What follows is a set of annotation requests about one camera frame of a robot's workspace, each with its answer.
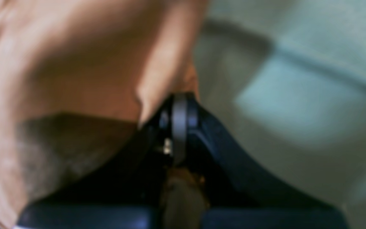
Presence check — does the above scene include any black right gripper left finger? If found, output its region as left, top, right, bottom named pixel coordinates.
left=16, top=93, right=188, bottom=229

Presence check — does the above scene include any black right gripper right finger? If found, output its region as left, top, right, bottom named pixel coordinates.
left=186, top=93, right=349, bottom=229

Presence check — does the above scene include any tan T-shirt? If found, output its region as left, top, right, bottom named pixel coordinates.
left=0, top=0, right=209, bottom=229

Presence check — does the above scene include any green table cloth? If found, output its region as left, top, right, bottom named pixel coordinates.
left=194, top=0, right=366, bottom=229

